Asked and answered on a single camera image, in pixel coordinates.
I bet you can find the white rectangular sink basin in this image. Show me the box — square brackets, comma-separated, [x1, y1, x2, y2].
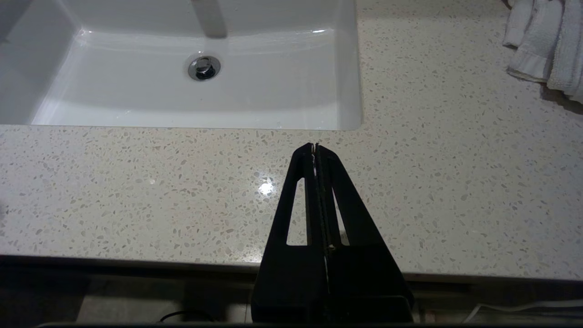
[0, 0, 363, 131]

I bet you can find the thin black floor cable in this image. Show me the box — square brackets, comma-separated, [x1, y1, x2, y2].
[159, 310, 215, 323]

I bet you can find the grey cable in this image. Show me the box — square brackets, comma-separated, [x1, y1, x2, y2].
[462, 300, 583, 324]

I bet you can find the white crumpled towel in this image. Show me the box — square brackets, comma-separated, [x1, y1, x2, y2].
[503, 0, 583, 104]

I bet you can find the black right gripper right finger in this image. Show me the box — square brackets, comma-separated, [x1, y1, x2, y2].
[315, 145, 415, 323]

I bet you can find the chrome sink drain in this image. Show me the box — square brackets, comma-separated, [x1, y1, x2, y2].
[188, 55, 222, 82]

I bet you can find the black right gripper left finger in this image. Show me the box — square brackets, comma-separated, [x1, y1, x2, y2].
[251, 143, 329, 323]

